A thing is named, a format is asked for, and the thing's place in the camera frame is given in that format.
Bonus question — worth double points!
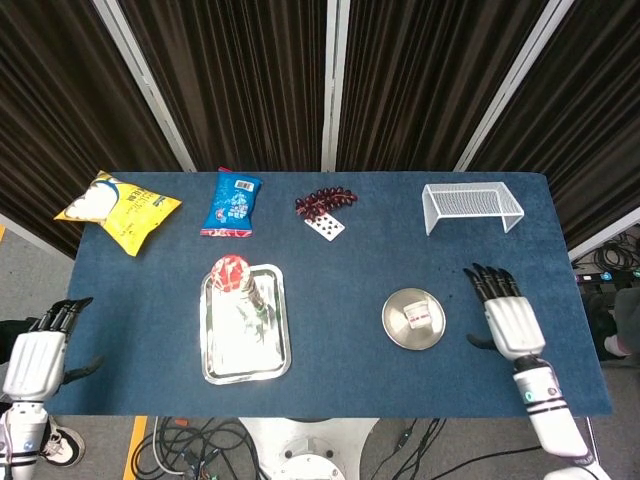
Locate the white partition post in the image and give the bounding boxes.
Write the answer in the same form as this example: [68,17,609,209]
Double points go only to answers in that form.
[91,0,197,174]
[320,0,352,174]
[453,0,577,174]

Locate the black cable with inline box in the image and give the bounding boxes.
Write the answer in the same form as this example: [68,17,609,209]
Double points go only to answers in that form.
[377,417,449,480]

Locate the yellow snack bag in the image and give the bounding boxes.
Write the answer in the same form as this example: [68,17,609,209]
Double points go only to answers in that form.
[53,170,183,258]

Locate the coiled black cables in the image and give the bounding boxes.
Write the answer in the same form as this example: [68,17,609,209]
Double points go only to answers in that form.
[574,238,640,274]

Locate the white wire mesh rack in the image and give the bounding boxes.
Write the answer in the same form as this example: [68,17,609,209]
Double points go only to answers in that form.
[421,181,526,236]

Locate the small white cup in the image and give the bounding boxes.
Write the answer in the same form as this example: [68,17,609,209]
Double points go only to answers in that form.
[402,299,434,330]

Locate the blue snack bag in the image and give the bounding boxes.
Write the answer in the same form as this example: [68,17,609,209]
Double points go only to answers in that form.
[199,167,264,238]

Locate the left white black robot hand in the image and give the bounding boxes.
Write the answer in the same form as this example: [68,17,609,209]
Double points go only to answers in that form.
[1,297,105,403]

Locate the dark pleated curtain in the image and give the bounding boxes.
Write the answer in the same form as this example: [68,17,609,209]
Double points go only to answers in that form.
[337,0,549,173]
[469,0,640,251]
[117,0,329,173]
[0,0,184,256]

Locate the yellow floor tape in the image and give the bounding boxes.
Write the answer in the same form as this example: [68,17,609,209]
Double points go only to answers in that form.
[122,415,150,480]

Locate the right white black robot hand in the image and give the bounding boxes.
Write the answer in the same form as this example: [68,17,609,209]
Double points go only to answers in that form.
[462,262,547,361]

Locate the white partition base rail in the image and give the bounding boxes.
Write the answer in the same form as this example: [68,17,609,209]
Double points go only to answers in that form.
[568,205,640,262]
[0,212,76,264]

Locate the rectangular steel tray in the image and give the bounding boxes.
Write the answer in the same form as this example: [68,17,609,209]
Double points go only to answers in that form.
[199,263,293,387]

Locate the tangled black floor cables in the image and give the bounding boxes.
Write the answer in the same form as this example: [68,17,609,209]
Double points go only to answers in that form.
[134,417,271,480]

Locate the round steel plate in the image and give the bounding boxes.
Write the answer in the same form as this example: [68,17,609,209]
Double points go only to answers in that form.
[381,287,447,352]

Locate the red grape bunch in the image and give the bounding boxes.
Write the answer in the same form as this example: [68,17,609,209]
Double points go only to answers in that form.
[294,186,359,220]

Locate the playing card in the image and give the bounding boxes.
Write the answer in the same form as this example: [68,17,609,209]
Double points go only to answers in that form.
[304,210,347,243]

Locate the person in grey trousers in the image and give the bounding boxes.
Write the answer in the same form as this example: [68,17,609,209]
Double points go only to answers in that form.
[602,287,640,359]

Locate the black power strip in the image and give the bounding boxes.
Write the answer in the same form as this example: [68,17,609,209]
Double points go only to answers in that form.
[574,269,640,297]

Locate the black white sneaker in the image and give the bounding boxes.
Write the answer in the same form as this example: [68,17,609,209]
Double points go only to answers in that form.
[39,423,86,469]

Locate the green can with red lid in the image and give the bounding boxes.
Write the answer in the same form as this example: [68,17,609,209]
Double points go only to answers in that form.
[209,253,274,324]

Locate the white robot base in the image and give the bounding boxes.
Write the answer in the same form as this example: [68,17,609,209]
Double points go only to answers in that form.
[238,417,380,480]

